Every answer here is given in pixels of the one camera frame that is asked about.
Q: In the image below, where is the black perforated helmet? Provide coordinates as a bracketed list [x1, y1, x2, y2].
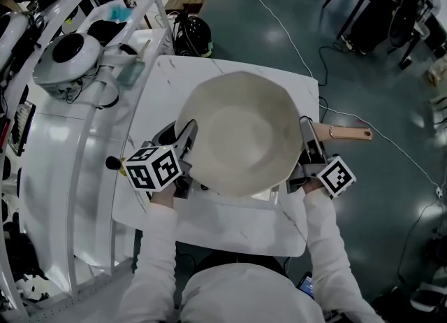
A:
[172, 11, 214, 58]

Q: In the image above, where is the white floor cable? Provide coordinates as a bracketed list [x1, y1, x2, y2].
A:
[204, 0, 444, 196]

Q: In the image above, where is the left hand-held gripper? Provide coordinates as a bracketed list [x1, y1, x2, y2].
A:
[121, 118, 200, 200]

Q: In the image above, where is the black tray of small parts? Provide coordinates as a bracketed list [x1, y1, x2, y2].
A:
[8, 101, 38, 157]

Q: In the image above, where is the person's white top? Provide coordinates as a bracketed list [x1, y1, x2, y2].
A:
[177, 261, 326, 323]

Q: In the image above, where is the teal brush with white handle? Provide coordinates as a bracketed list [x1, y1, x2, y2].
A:
[116, 39, 152, 89]

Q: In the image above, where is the grey strap loop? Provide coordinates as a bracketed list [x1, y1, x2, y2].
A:
[82, 76, 121, 110]

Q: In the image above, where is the yellow oil bottle black cap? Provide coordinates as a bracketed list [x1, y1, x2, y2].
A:
[105, 155, 129, 178]

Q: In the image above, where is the cream frying pan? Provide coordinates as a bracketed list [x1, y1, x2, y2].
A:
[174, 71, 374, 198]

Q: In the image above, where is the person's right forearm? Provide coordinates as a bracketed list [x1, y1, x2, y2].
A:
[301, 177, 373, 323]

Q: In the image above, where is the teal plastic bag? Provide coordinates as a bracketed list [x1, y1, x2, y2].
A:
[105, 3, 134, 22]

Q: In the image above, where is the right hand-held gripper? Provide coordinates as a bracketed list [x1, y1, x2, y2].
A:
[285, 115, 358, 199]

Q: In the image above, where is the person's left forearm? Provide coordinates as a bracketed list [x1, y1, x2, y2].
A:
[120, 184, 179, 323]

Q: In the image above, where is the white metal shelving rack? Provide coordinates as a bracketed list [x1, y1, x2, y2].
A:
[0, 0, 173, 323]

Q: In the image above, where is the smartphone with blue screen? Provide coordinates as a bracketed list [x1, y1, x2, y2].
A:
[295, 271, 316, 296]

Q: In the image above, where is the white dome device black disc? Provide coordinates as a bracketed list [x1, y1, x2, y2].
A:
[32, 32, 105, 98]
[0, 11, 31, 68]

